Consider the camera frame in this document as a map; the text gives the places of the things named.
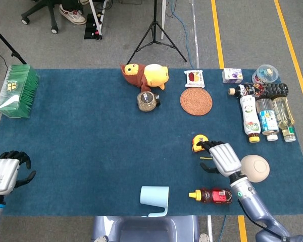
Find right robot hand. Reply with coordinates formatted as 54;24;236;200
197;140;242;178

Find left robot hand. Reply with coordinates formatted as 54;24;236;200
0;150;37;196

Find yellow tape measure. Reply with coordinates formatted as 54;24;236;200
191;134;214;161

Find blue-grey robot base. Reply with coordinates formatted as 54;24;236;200
90;215;213;242

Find beige bowl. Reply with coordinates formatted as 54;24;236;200
239;154;271;184

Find honey bottle with yellow cap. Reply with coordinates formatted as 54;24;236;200
188;187;233;205

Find white bottle with yellow cap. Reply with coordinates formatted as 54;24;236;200
239;95;262;144

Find clear bottle with blue label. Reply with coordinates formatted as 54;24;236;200
255;98;280;142

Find round woven brown coaster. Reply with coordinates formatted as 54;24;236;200
179;87;214;116

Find yellow oil bottle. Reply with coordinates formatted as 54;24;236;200
272;97;297;143

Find light blue plastic mug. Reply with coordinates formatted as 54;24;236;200
139;186;170;218

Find dark soy sauce bottle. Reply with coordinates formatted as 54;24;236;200
227;82;289;98

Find green sachet box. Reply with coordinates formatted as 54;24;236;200
0;64;40;119

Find white purple carton box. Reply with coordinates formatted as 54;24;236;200
222;68;244;84

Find white snack packet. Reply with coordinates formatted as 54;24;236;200
184;70;206;88

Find clear round plastic container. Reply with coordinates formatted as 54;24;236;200
251;64;279;84

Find blue table cloth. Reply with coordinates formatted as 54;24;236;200
0;68;303;217

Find glass seed jar black lid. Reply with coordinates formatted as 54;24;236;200
137;91;162;112

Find yellow plush toy brown hood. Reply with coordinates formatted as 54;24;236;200
120;63;170;93

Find black stand leg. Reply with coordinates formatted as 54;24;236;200
0;22;28;65

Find black tripod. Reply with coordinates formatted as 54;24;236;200
126;0;187;66

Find black office chair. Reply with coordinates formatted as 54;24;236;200
20;0;60;35

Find black power strip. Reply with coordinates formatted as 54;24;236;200
83;13;103;40

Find seated person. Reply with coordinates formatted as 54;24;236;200
58;0;88;26

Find white floor cable cover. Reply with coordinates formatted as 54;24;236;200
190;0;200;69

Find blue floor cable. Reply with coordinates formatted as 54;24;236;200
166;0;195;69

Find white frame pole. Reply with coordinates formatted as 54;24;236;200
88;0;108;33
161;0;167;40

